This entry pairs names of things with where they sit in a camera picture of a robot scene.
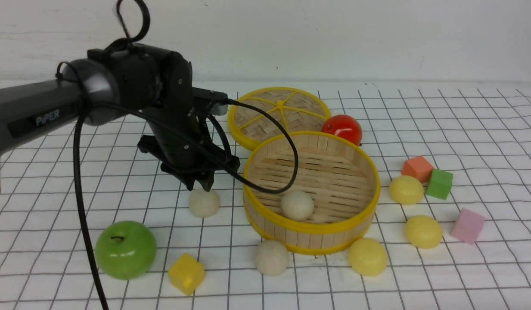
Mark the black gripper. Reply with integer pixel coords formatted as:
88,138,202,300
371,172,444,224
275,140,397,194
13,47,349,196
137,101,240,192

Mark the white grid tablecloth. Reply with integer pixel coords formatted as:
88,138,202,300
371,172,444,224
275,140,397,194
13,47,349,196
0,81,531,310

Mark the bamboo steamer lid yellow rim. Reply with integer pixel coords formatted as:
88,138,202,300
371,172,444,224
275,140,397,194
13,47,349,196
227,87,332,151

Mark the green foam cube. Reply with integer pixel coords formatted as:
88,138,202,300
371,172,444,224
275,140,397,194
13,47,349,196
425,169,453,200

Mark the bamboo steamer tray yellow rim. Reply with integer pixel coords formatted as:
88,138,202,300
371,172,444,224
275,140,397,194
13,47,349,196
243,131,381,255

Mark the pink foam cube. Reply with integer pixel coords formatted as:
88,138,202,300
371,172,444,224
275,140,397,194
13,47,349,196
450,208,485,245

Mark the black cable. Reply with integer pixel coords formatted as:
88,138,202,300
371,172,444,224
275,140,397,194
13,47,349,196
55,0,299,310

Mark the yellow bun bottom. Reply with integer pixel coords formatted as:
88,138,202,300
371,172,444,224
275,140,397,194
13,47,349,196
348,238,388,277

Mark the orange foam cube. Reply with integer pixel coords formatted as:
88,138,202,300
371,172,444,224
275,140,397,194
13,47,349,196
401,156,434,184

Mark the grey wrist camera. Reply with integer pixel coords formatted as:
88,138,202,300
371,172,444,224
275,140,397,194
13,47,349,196
192,87,229,116

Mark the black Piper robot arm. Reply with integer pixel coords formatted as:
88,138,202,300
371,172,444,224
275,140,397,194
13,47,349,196
0,44,240,194

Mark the white bun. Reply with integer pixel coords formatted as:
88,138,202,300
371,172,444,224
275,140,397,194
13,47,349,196
280,191,315,221
188,189,220,218
254,240,290,276

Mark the red tomato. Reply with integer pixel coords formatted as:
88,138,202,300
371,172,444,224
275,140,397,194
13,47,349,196
322,115,363,146

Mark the green apple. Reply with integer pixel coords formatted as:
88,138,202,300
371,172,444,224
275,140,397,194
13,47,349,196
94,220,157,280

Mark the yellow foam cube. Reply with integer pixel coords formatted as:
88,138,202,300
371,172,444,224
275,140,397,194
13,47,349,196
168,253,206,296

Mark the yellow bun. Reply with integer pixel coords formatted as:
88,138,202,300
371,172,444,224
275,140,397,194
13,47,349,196
348,238,388,277
388,175,425,205
405,214,443,249

